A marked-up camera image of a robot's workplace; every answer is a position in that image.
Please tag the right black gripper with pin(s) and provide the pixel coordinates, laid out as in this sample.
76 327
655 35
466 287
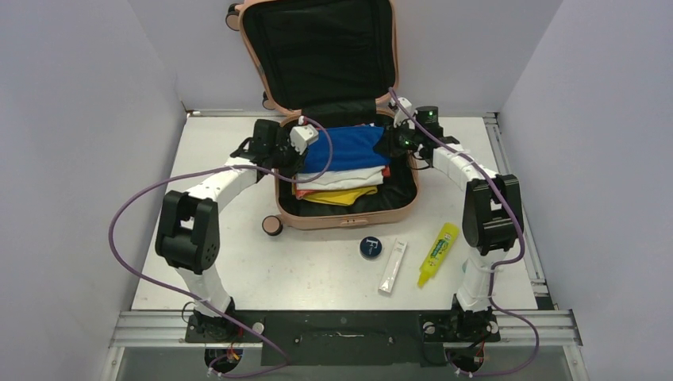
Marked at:
387 144

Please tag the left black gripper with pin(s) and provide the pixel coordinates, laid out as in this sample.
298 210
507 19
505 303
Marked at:
298 163

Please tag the white shirt blue print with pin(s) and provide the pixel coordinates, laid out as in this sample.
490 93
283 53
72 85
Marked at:
341 180

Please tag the blue towel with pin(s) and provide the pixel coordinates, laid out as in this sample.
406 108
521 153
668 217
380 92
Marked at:
353 148

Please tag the red white patterned cloth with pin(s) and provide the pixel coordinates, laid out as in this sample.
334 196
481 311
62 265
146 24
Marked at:
386 171

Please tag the yellow cloth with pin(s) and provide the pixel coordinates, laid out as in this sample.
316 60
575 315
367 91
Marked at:
341 197

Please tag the yellow green bottle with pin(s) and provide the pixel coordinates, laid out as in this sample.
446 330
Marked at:
437 253

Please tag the white toothpaste tube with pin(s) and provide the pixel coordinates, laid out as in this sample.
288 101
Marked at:
393 265

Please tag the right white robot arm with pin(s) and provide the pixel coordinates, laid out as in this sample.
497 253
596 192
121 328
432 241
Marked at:
492 221

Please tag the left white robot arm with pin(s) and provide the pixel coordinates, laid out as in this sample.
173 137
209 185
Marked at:
188 234

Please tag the pink open suitcase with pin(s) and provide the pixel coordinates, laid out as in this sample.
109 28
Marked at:
334 61

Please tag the round dark blue tin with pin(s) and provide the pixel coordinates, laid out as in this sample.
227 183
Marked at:
370 248

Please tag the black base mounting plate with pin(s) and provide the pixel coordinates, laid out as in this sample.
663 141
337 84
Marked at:
347 338

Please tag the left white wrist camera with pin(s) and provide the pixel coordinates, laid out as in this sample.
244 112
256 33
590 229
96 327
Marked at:
302 135

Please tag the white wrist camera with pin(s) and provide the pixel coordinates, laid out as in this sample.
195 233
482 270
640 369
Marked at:
302 135
403 109

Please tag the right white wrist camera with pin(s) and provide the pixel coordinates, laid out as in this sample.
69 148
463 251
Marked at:
403 109

